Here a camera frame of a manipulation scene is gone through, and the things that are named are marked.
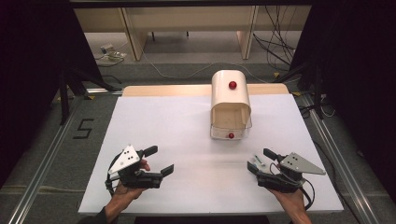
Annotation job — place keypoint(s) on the person's left hand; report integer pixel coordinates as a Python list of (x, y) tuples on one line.
[(124, 195)]

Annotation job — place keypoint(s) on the beige wooden desk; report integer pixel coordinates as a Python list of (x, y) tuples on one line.
[(186, 18)]

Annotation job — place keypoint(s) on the aluminium floor rail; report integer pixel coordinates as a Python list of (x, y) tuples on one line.
[(40, 174), (342, 168)]

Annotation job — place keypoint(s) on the black curtain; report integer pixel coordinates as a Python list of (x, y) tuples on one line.
[(31, 77), (358, 77)]

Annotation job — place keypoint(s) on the white power strip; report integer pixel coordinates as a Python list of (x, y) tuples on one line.
[(109, 49)]

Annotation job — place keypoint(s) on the white board sheet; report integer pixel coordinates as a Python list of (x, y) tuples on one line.
[(174, 140)]

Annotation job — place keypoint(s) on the white bread box red knobs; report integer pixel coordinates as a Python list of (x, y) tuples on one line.
[(229, 99)]

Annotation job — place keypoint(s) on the light wooden table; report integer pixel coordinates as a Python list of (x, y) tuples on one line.
[(174, 90)]

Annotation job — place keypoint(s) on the small white green tube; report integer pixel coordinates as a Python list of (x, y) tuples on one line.
[(259, 160)]

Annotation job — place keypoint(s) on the person's right hand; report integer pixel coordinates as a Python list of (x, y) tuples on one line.
[(292, 202)]

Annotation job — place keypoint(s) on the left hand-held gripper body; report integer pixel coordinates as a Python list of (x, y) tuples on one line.
[(126, 158)]

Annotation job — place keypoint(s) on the black metal stand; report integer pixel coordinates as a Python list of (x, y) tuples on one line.
[(65, 96), (316, 90)]

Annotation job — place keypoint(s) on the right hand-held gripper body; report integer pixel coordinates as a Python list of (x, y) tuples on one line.
[(299, 166)]

